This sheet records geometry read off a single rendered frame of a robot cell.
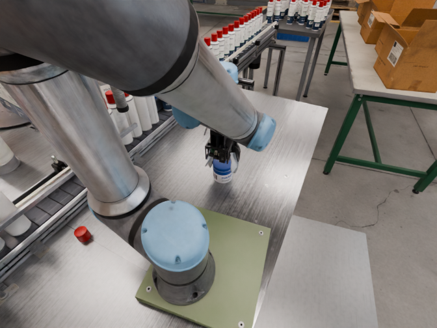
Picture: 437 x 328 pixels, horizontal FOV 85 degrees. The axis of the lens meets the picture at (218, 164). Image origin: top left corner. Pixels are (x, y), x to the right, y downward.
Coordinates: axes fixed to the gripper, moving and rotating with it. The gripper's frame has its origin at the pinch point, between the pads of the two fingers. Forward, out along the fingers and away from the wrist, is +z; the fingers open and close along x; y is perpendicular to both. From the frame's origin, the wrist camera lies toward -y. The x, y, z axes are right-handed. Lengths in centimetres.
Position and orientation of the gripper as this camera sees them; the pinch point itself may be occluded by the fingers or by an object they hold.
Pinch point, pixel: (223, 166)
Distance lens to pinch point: 82.5
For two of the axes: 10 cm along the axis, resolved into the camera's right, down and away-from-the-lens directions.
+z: 0.0, 7.2, 6.9
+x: 9.5, 2.1, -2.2
